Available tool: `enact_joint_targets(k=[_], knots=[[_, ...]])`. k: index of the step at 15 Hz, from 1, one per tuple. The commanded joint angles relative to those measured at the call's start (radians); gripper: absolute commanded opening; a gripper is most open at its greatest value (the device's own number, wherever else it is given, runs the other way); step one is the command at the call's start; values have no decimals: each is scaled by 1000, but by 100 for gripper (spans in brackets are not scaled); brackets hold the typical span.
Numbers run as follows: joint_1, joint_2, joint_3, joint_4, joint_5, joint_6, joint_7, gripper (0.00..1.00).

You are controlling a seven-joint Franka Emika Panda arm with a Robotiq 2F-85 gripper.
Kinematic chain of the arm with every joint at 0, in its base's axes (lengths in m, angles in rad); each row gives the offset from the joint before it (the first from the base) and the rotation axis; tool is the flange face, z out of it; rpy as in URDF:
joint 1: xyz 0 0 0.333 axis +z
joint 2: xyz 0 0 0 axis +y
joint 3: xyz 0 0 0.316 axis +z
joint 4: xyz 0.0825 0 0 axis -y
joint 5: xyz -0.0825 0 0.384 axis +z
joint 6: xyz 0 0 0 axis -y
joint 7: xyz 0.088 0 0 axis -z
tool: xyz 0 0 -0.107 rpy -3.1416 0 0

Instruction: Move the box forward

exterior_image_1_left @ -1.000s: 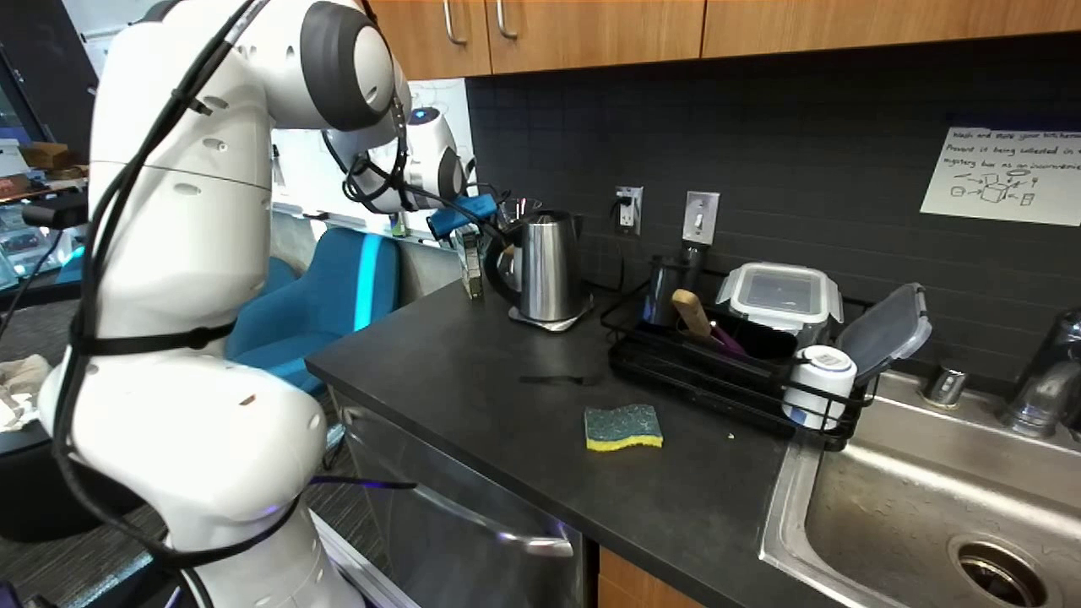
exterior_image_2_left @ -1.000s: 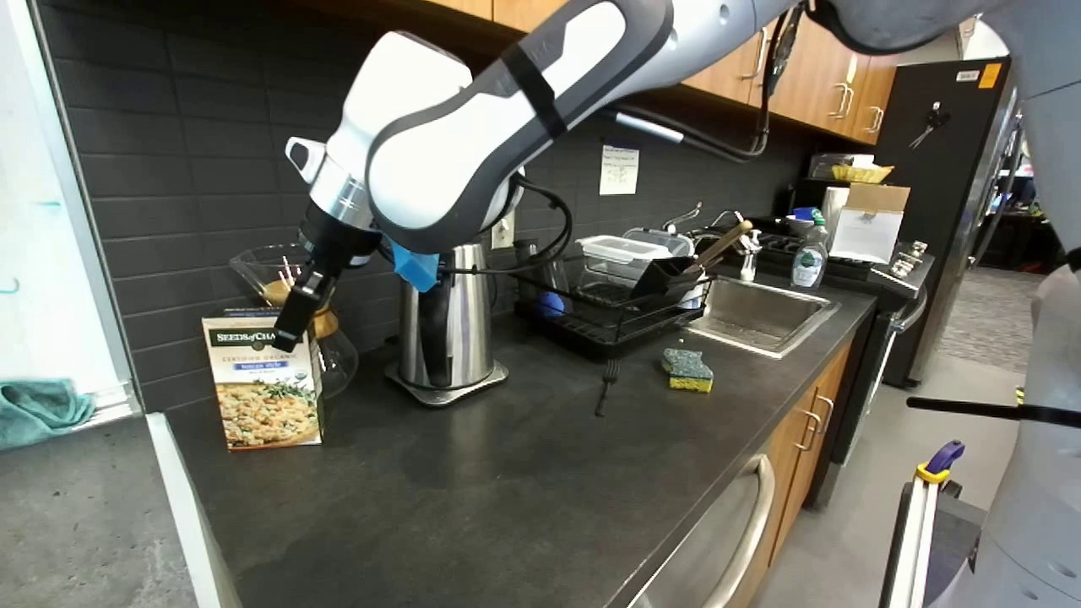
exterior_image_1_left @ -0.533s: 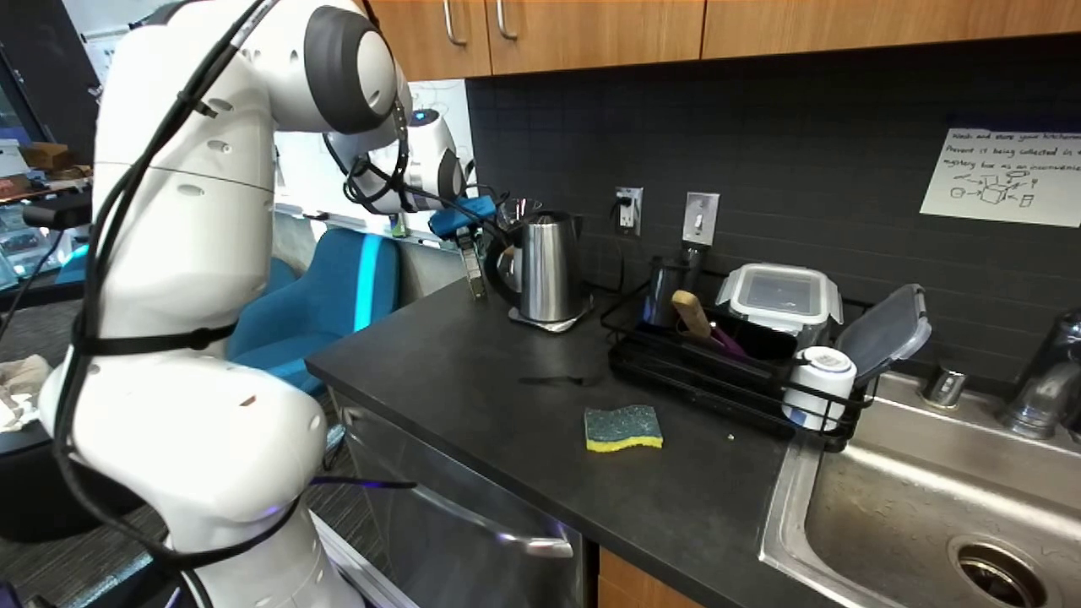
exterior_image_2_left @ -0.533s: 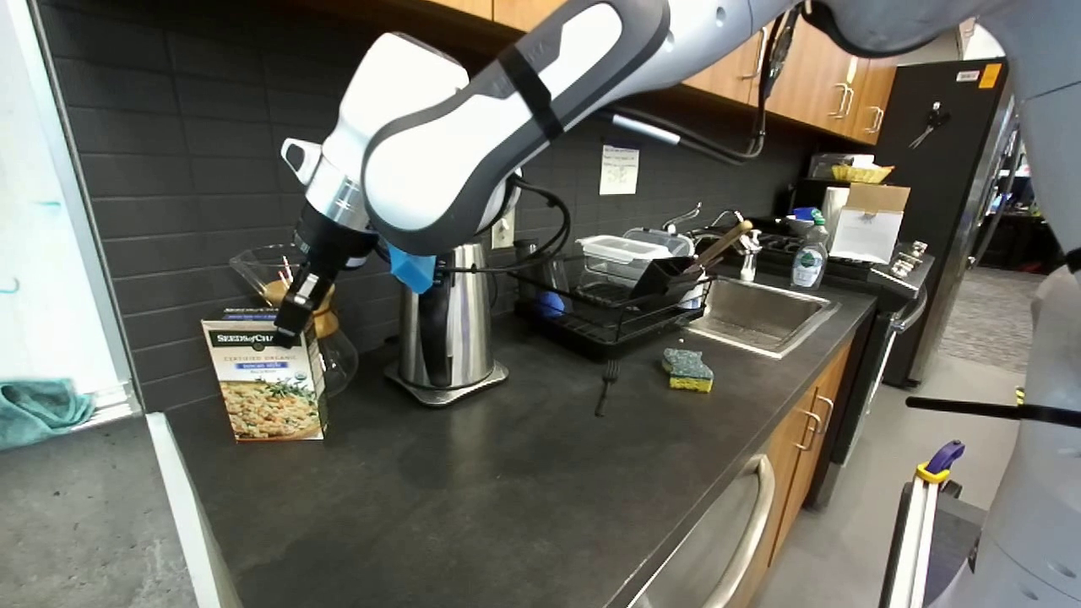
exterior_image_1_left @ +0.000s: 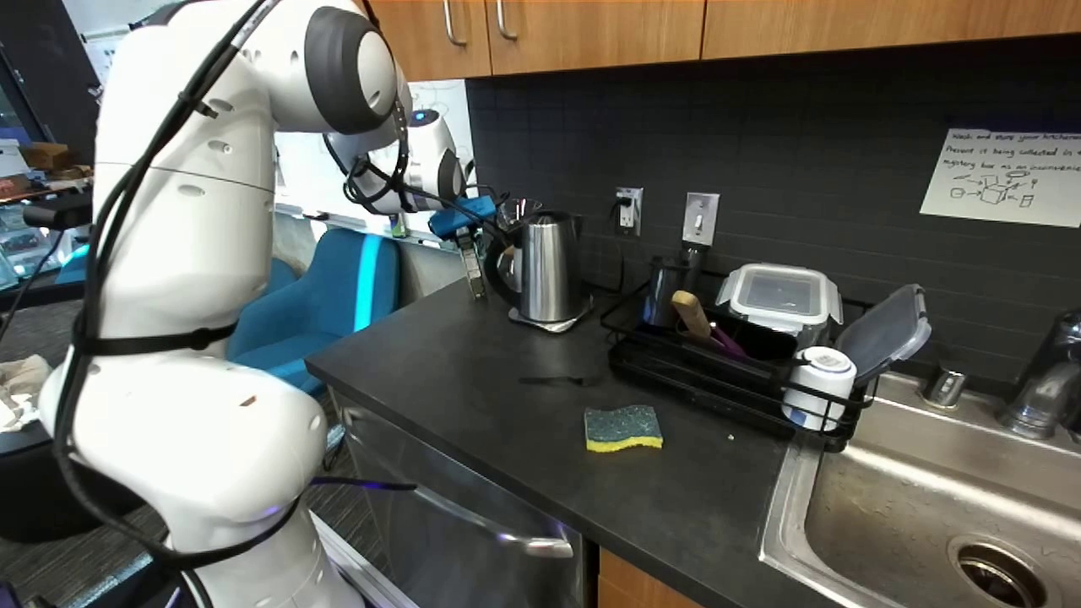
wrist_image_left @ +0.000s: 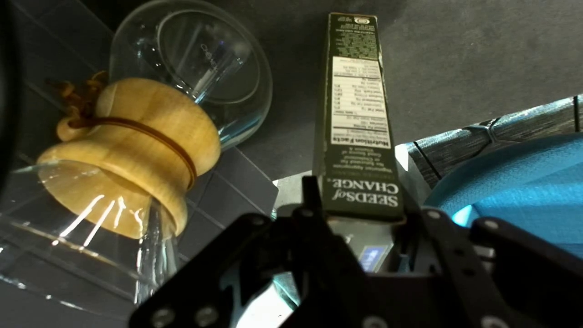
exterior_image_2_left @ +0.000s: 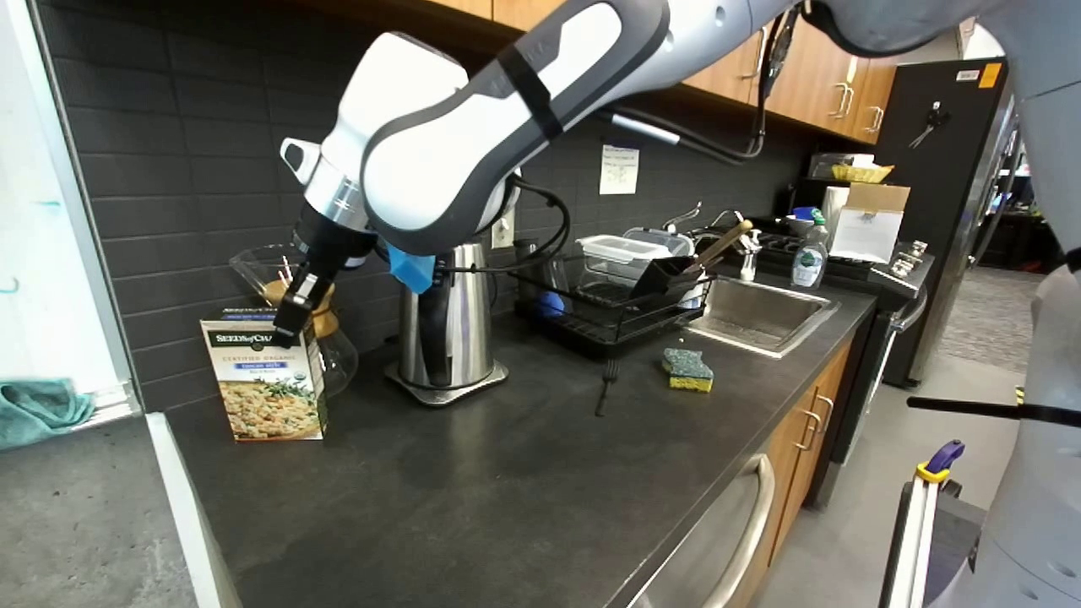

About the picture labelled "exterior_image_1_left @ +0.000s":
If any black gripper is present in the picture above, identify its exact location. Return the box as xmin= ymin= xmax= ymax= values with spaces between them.
xmin=448 ymin=213 xmax=507 ymax=257

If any stainless steel electric kettle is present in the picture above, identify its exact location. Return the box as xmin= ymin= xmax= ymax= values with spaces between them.
xmin=483 ymin=208 xmax=587 ymax=331

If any kettle power base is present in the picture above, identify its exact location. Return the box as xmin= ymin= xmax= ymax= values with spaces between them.
xmin=504 ymin=300 xmax=598 ymax=337

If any blue chair with light stripe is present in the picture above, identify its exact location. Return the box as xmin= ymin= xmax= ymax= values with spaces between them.
xmin=226 ymin=226 xmax=406 ymax=400

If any blue utensil in rack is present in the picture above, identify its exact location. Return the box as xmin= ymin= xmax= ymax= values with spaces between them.
xmin=638 ymin=268 xmax=668 ymax=327

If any wooden upper cabinet door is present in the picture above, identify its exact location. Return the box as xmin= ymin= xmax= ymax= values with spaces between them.
xmin=367 ymin=0 xmax=492 ymax=86
xmin=483 ymin=0 xmax=711 ymax=78
xmin=700 ymin=0 xmax=1081 ymax=61

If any wooden cabinet door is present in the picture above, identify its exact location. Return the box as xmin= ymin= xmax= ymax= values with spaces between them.
xmin=593 ymin=546 xmax=711 ymax=608
xmin=367 ymin=0 xmax=492 ymax=86
xmin=700 ymin=0 xmax=1081 ymax=61
xmin=483 ymin=0 xmax=711 ymax=78

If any yellow and green sponge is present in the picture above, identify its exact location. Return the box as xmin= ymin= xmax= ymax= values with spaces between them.
xmin=581 ymin=401 xmax=665 ymax=455

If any stainless steel dishwasher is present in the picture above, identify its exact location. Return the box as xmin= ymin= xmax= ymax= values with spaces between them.
xmin=336 ymin=386 xmax=598 ymax=608

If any clear plastic lidded container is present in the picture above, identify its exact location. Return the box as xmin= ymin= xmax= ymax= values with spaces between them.
xmin=714 ymin=259 xmax=846 ymax=337

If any white cup in rack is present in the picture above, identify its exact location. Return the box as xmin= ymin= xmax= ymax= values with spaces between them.
xmin=784 ymin=340 xmax=858 ymax=433

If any wooden lower cabinet door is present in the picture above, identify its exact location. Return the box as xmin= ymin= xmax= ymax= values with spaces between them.
xmin=593 ymin=546 xmax=711 ymax=608

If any grey plastic container lid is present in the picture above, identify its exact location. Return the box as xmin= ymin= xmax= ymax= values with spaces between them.
xmin=833 ymin=282 xmax=937 ymax=382

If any stainless steel sink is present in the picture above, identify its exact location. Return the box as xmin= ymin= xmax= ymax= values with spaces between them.
xmin=758 ymin=369 xmax=1081 ymax=608

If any metal sink faucet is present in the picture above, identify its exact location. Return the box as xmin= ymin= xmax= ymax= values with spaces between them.
xmin=998 ymin=309 xmax=1081 ymax=438

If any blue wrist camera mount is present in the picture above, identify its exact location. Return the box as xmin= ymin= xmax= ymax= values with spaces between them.
xmin=424 ymin=194 xmax=499 ymax=242

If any white wall power outlet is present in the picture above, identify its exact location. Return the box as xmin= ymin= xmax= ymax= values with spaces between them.
xmin=610 ymin=181 xmax=647 ymax=238

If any metal cabinet handle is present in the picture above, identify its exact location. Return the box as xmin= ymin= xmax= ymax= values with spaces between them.
xmin=486 ymin=0 xmax=522 ymax=43
xmin=437 ymin=0 xmax=468 ymax=51

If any white wall light switch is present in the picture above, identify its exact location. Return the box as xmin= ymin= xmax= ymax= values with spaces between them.
xmin=679 ymin=185 xmax=724 ymax=249

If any wooden brush handle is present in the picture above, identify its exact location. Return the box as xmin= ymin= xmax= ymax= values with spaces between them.
xmin=668 ymin=287 xmax=720 ymax=346

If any black wire dish rack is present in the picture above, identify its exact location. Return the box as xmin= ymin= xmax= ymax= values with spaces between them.
xmin=602 ymin=268 xmax=885 ymax=452

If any black camera on tripod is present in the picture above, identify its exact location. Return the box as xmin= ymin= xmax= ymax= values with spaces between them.
xmin=17 ymin=181 xmax=98 ymax=238

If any white paper wall sign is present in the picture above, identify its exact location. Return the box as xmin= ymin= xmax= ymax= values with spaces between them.
xmin=920 ymin=122 xmax=1081 ymax=226

